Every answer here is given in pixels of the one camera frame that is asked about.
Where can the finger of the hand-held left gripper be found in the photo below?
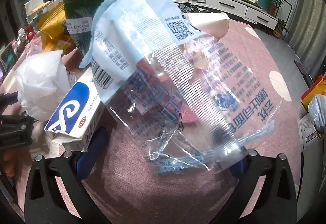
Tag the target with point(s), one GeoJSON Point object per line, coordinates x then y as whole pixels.
{"type": "Point", "coordinates": [15, 132]}

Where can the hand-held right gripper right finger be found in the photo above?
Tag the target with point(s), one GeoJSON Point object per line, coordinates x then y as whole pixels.
{"type": "Point", "coordinates": [238, 171]}

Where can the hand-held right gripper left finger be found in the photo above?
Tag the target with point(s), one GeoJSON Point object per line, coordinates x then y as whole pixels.
{"type": "Point", "coordinates": [89, 160]}

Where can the clear blue plastic package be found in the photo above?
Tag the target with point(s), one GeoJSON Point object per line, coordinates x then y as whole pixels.
{"type": "Point", "coordinates": [152, 35]}

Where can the person's left hand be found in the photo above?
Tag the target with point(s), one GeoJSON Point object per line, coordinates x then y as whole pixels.
{"type": "Point", "coordinates": [7, 162]}

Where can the blue white medicine box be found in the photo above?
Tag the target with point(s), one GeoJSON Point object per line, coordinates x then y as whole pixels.
{"type": "Point", "coordinates": [71, 104]}

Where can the crumpled white plastic bag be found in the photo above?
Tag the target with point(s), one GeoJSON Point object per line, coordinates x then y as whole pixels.
{"type": "Point", "coordinates": [40, 78]}

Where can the pink dotted blanket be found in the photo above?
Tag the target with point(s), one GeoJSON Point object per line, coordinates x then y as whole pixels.
{"type": "Point", "coordinates": [152, 201]}

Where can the cardboard box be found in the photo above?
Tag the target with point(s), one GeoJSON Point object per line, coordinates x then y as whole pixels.
{"type": "Point", "coordinates": [309, 132]}

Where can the red patterned carton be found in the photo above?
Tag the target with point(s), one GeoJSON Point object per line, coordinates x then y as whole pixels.
{"type": "Point", "coordinates": [158, 101]}

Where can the small red toy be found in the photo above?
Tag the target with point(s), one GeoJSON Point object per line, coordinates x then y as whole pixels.
{"type": "Point", "coordinates": [30, 34]}

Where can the pale plastic bag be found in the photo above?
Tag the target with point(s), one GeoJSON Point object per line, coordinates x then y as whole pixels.
{"type": "Point", "coordinates": [318, 111]}

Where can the yellow paper bag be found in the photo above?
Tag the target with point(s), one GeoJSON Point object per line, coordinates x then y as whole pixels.
{"type": "Point", "coordinates": [314, 91]}

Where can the yellow chips bag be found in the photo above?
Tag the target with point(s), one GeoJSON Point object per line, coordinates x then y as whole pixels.
{"type": "Point", "coordinates": [53, 25]}

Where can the dark flat object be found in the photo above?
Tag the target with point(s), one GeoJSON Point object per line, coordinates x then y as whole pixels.
{"type": "Point", "coordinates": [304, 73]}

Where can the green snack bag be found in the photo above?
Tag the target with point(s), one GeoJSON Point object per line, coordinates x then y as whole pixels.
{"type": "Point", "coordinates": [81, 9]}

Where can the small potted plant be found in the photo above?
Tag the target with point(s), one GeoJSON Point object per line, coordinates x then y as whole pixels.
{"type": "Point", "coordinates": [280, 27]}

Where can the white pink paper cup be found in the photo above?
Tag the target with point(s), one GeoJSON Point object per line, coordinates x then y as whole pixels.
{"type": "Point", "coordinates": [211, 23]}

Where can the grey curtain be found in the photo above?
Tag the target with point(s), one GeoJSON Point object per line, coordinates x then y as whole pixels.
{"type": "Point", "coordinates": [308, 22]}

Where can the white television cabinet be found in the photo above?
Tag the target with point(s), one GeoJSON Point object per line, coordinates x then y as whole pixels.
{"type": "Point", "coordinates": [224, 2]}

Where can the crumpled black plastic bag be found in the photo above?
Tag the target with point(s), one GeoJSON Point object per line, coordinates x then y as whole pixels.
{"type": "Point", "coordinates": [188, 7]}

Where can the tall potted plant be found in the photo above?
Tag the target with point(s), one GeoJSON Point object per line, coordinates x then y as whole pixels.
{"type": "Point", "coordinates": [274, 2]}

